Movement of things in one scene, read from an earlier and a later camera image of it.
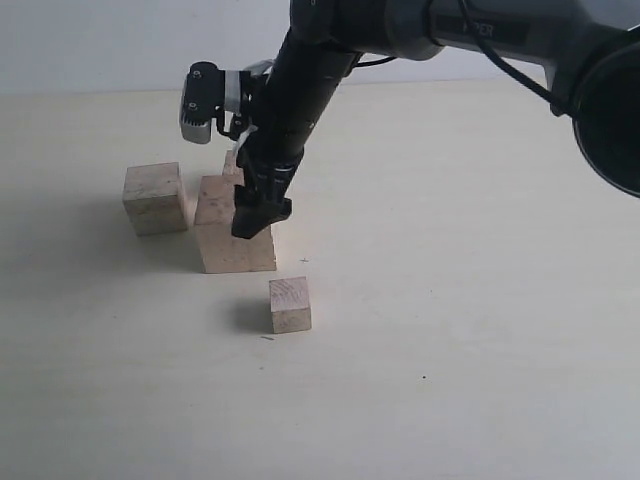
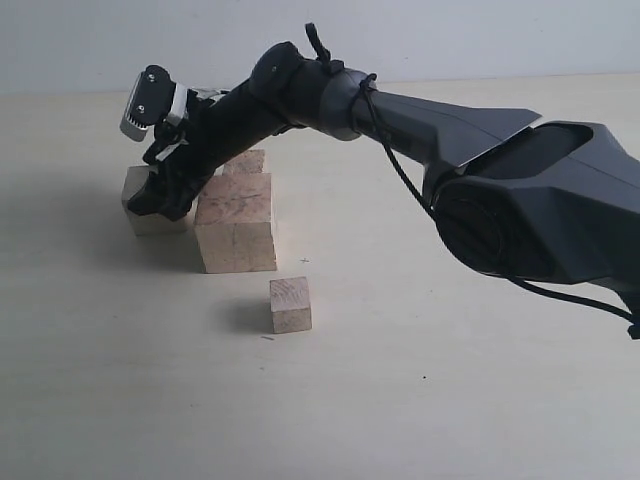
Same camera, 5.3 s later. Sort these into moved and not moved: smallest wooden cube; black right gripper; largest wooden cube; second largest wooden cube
Moved: black right gripper
Not moved: largest wooden cube; second largest wooden cube; smallest wooden cube
